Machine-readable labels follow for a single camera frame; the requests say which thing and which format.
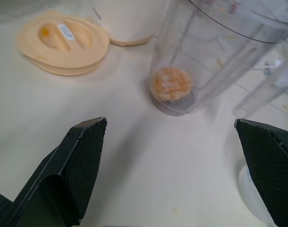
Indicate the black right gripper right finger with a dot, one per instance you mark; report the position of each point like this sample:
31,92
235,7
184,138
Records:
269,163

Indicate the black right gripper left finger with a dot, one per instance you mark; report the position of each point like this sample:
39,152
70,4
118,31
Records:
70,170

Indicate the cream yellow blender lid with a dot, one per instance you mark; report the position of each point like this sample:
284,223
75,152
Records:
61,45

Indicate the clear plastic blender jar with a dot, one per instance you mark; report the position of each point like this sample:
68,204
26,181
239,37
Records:
205,47

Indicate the white cream blender base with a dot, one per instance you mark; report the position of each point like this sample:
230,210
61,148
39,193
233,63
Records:
125,21

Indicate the white plate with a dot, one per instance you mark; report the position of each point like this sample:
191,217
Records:
251,196

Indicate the peeled orange segment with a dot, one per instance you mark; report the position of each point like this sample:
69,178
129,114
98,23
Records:
171,84

